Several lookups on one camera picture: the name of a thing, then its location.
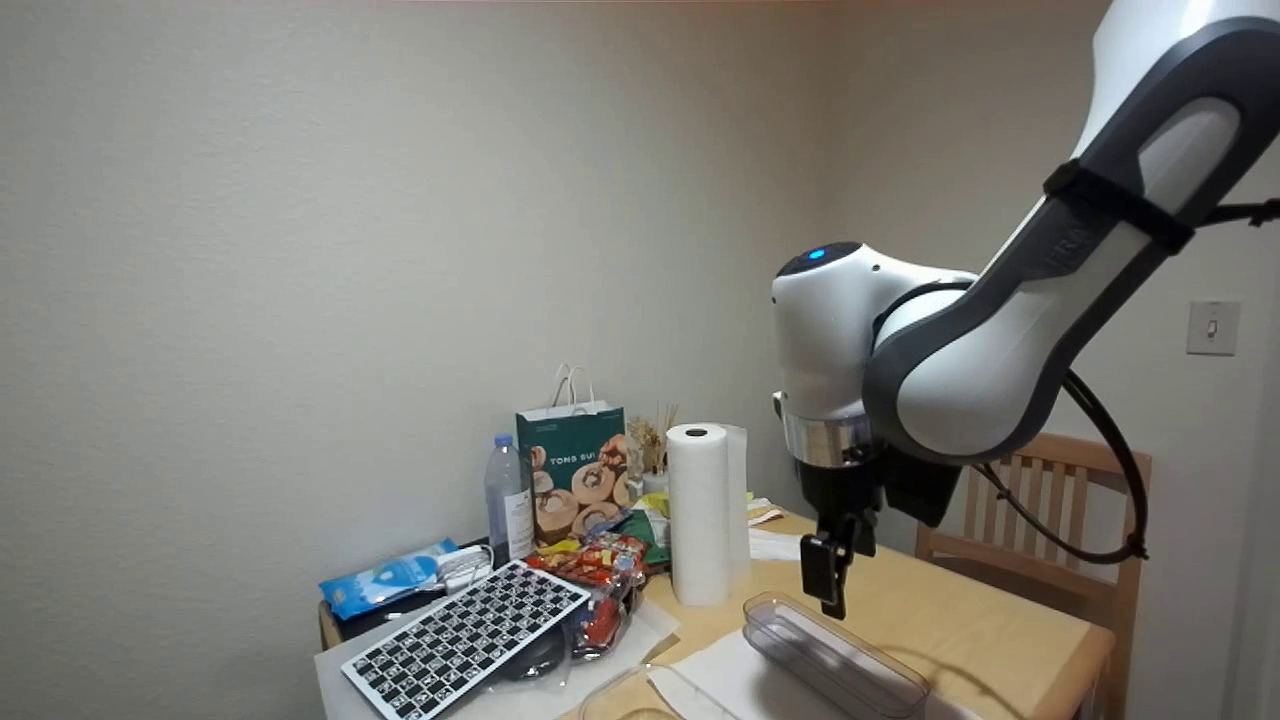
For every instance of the black red tool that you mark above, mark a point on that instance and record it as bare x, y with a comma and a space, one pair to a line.
560, 652

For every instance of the wooden chair with grey cushion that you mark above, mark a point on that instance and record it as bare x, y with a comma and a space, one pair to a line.
1053, 493

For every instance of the green paper gift bag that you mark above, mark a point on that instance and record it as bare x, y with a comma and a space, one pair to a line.
567, 434

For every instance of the clear plastic water bottle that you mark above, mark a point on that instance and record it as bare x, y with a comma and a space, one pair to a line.
502, 500

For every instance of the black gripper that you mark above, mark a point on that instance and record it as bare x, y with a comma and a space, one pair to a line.
838, 505

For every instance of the blue tissue pack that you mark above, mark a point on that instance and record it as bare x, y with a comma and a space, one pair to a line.
387, 581

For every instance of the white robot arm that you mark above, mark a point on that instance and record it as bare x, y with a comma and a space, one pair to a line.
1012, 320

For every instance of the red snack packet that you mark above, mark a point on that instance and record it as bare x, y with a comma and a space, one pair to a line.
607, 573

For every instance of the black wrist camera block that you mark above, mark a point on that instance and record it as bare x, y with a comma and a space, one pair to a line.
932, 487

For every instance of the grey keyboard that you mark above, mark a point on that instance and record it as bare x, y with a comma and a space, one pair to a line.
461, 642

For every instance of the white wall light switch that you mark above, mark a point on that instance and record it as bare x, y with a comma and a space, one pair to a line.
1212, 330

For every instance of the white paper towel roll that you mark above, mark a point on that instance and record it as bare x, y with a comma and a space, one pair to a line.
707, 513

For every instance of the yellow green snack packets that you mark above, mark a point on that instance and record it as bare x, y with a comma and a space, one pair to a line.
652, 525

